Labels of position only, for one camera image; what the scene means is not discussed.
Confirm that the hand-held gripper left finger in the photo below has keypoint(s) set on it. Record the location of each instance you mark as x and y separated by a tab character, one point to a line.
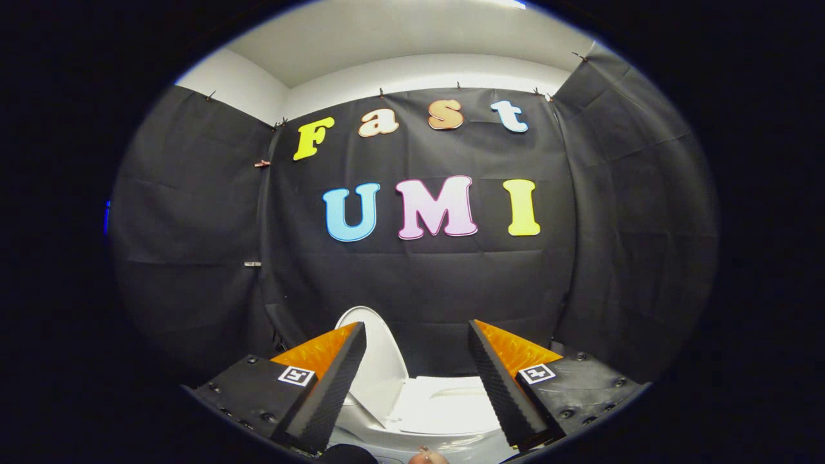
335	393

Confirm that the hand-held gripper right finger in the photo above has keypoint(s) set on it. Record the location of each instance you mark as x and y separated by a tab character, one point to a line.
499	393

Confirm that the white toilet lid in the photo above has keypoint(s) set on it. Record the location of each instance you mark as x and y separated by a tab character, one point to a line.
385	361

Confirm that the white toilet bowl with seat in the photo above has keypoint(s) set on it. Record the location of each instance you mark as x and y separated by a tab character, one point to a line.
445	403

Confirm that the black backdrop cloth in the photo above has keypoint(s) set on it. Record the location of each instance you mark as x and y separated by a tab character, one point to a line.
425	283

